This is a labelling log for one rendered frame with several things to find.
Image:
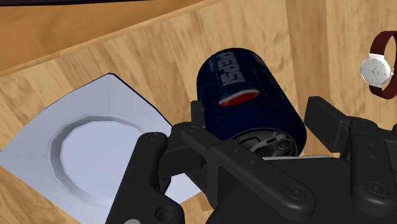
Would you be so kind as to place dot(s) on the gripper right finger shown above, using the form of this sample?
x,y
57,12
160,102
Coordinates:
x,y
370,173

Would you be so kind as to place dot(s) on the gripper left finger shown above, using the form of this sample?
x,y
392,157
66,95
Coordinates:
x,y
141,186

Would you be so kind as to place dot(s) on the white square plate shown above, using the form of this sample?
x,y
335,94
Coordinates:
x,y
93,149

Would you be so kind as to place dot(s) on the dark blue soda can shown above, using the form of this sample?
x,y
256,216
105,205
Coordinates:
x,y
248,121

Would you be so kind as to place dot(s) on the wooden table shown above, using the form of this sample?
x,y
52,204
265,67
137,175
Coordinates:
x,y
161,52

